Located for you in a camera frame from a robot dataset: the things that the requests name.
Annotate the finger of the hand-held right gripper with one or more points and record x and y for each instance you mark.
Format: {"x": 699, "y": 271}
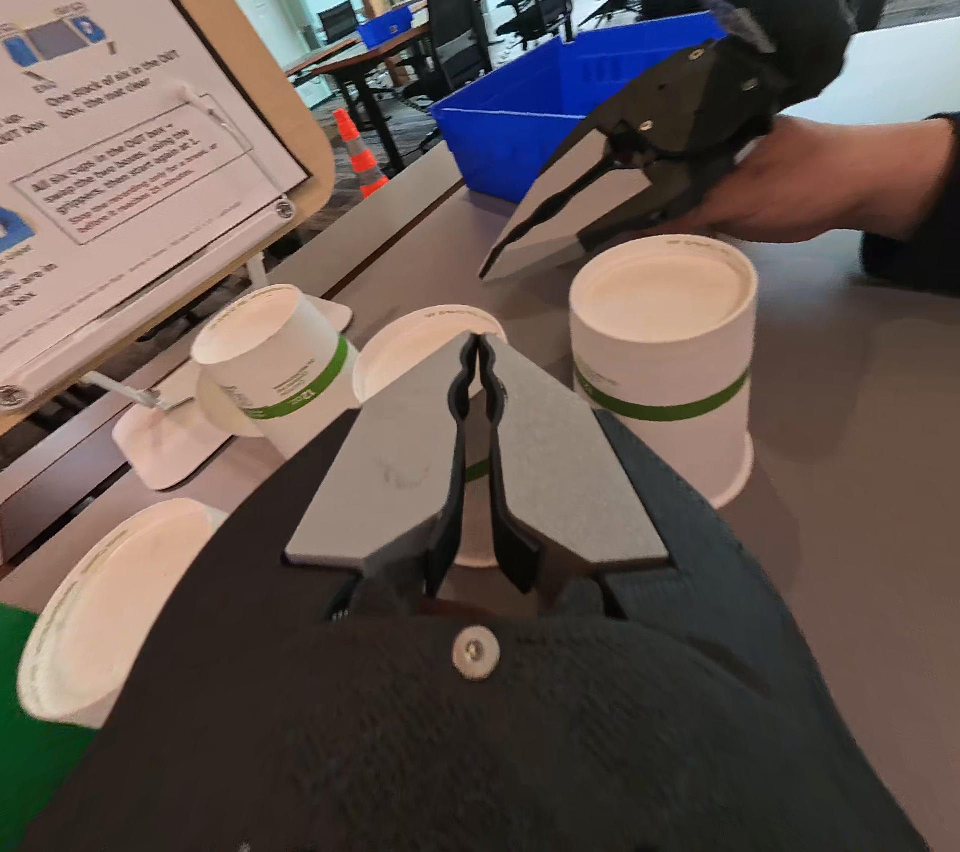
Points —
{"x": 570, "y": 173}
{"x": 562, "y": 229}

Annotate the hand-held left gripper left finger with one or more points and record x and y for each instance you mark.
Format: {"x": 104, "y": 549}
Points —
{"x": 375, "y": 484}

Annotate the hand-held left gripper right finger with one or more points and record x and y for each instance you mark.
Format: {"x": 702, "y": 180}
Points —
{"x": 577, "y": 484}

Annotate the large blue plastic bin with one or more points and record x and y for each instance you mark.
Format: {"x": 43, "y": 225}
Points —
{"x": 510, "y": 131}

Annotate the green plastic bin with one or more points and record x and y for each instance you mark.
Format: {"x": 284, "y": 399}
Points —
{"x": 30, "y": 754}

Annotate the person's right hand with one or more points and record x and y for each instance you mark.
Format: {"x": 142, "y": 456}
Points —
{"x": 825, "y": 184}

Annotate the orange traffic cone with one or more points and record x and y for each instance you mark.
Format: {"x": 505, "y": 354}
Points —
{"x": 360, "y": 154}

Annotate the small blue bin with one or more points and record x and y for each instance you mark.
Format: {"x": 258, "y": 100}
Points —
{"x": 386, "y": 30}

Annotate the long wooden desk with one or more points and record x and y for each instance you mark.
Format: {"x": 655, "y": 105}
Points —
{"x": 337, "y": 50}

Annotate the wooden display board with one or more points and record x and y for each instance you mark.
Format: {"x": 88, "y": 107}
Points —
{"x": 300, "y": 116}

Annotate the white sheet holder bar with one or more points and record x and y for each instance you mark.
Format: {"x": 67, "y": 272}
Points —
{"x": 150, "y": 297}

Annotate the printed instruction sheet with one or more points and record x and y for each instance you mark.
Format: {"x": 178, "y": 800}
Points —
{"x": 112, "y": 79}

